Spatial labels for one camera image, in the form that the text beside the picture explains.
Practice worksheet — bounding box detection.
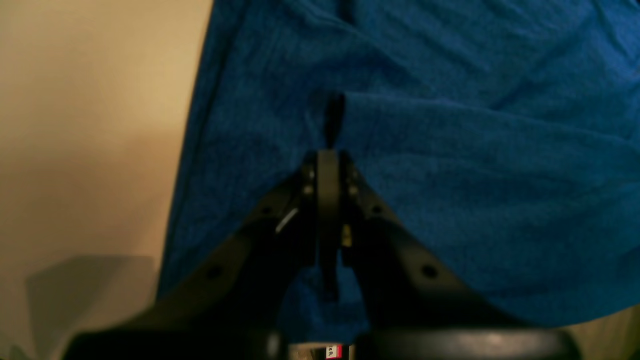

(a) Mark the dark blue t-shirt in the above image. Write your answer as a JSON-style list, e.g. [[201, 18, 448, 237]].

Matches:
[[158, 0, 640, 327]]

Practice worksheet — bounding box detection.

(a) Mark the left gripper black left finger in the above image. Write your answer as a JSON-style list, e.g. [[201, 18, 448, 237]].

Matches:
[[63, 152, 320, 360]]

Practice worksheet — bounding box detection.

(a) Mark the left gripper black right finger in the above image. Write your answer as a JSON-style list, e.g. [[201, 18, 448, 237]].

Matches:
[[329, 151, 581, 360]]

